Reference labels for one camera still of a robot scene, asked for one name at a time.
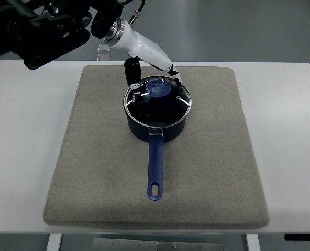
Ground white right table leg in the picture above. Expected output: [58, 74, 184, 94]
[246, 234, 261, 251]

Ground lower floor socket plate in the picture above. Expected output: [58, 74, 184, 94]
[97, 54, 111, 61]

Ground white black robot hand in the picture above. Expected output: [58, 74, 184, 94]
[104, 18, 182, 94]

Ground beige fabric mat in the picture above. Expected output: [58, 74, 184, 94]
[43, 65, 270, 229]

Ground white table leg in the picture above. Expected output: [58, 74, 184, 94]
[246, 234, 261, 251]
[46, 234, 62, 251]

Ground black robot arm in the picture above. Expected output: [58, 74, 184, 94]
[0, 1, 130, 70]

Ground metal table crossbar plate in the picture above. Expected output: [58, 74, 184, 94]
[92, 238, 224, 251]

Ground upper floor socket plate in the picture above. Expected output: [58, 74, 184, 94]
[97, 44, 111, 52]

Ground black table control panel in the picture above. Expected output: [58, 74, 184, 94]
[284, 234, 310, 241]

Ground floor socket plate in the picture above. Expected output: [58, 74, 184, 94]
[97, 54, 111, 61]
[97, 44, 111, 52]

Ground white left table leg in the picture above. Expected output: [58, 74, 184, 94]
[46, 234, 62, 251]

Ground dark blue saucepan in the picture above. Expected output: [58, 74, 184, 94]
[124, 109, 186, 201]

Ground glass lid blue knob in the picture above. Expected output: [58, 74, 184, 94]
[124, 76, 192, 128]

